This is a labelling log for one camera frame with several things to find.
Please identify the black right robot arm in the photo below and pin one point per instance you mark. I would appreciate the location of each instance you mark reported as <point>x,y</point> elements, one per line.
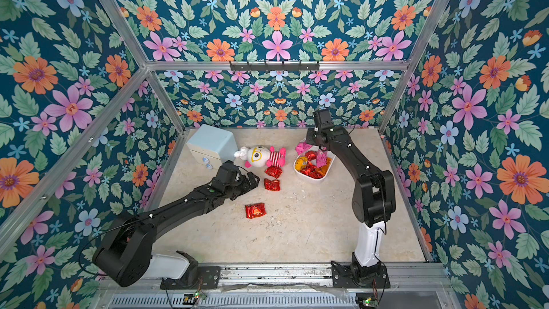
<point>373,200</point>

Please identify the white pink plush doll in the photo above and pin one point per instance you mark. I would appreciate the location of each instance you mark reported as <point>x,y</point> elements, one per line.
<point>260,156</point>

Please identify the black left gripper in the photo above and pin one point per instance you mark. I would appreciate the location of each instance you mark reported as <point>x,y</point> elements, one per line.
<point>246,187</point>

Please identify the yellow tea bag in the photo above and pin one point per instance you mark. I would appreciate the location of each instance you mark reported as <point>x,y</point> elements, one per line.
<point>301,163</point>

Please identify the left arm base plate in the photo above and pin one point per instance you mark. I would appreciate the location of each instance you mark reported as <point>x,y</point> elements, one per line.
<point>195,275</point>

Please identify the red tea bag top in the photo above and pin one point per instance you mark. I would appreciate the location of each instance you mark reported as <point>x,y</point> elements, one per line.
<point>272,185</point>
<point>274,171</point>

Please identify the light blue mini cabinet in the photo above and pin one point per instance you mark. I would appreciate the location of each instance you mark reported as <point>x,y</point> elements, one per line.
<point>212,146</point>

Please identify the white plastic storage box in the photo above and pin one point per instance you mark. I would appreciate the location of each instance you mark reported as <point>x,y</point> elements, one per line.
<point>314,164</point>

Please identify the red tea bag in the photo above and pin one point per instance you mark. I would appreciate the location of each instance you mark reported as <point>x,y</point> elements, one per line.
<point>311,172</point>
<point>255,210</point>
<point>311,155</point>
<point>272,185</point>
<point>274,171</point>

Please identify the red tea bag bottom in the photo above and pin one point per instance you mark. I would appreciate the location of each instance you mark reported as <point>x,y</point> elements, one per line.
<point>311,172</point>

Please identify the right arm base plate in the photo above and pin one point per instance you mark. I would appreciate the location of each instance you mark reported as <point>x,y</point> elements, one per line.
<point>356,276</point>

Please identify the black hook rail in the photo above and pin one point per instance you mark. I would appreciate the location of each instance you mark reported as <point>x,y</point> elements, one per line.
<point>274,66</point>

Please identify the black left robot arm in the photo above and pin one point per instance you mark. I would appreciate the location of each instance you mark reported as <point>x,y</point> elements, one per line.
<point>126,250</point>

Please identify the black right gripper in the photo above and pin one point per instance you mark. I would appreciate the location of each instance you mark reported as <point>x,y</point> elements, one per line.
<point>316,141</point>

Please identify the small white plush bunny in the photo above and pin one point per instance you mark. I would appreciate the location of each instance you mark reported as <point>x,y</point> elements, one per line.
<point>242,154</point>

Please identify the orange tea bag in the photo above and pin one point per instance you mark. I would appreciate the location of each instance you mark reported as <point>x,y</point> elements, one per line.
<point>324,169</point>

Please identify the pink tea bag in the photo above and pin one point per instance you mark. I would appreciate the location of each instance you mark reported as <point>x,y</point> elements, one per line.
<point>321,158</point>
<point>302,147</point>

